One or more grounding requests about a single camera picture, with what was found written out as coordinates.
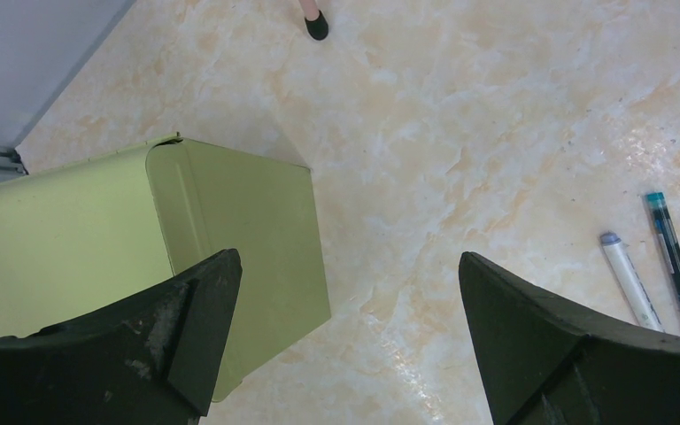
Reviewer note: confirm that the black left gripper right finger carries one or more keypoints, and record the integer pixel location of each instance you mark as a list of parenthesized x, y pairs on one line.
[(545, 359)]

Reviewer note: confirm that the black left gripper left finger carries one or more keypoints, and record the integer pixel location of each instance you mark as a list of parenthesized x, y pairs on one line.
[(150, 358)]

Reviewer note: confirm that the green metal drawer box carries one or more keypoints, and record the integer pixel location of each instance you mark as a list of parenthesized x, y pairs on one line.
[(79, 237)]

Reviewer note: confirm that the grey white marker pen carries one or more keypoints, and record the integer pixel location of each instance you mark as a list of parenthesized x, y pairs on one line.
[(629, 281)]

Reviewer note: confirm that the teal gel pen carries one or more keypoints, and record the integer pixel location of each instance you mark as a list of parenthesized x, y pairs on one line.
[(665, 231)]

